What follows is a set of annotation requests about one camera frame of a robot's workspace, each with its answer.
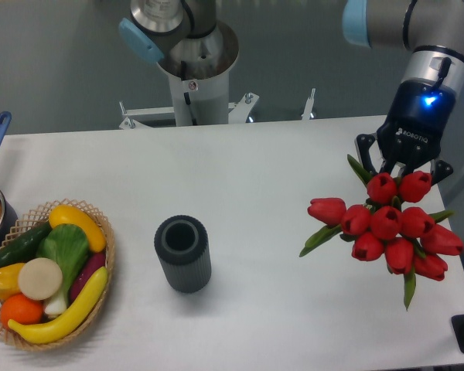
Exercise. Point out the green cucumber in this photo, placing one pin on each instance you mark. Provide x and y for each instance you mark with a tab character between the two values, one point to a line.
23	248

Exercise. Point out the woven wicker basket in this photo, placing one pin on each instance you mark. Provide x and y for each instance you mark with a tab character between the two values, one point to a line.
40	215

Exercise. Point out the yellow squash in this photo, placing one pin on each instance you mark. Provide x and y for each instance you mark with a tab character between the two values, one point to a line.
66	214

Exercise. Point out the beige round disc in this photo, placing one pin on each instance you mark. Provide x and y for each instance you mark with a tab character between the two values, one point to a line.
40	279

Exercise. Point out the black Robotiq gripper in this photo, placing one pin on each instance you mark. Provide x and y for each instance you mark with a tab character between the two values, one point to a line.
412	131

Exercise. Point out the green bok choy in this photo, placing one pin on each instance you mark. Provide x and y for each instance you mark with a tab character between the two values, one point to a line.
66	245

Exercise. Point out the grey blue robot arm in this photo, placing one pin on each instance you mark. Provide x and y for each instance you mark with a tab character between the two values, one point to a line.
433	31

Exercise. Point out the yellow bell pepper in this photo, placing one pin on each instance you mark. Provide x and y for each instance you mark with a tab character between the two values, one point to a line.
9	280

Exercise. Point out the red tulip bouquet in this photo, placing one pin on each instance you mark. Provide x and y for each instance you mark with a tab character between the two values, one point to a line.
391	225

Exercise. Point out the dark grey ribbed vase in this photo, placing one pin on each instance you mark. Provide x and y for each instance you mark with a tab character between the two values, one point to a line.
182	245

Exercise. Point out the yellow banana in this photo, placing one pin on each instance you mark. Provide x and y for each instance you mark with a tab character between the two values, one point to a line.
71	319

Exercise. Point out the orange fruit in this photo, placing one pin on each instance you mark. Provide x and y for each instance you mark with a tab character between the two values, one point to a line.
22	310

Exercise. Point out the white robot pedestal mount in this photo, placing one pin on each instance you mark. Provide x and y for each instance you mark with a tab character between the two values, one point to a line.
198	74

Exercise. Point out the purple eggplant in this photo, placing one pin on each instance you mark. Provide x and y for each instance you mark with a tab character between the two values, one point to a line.
93	263

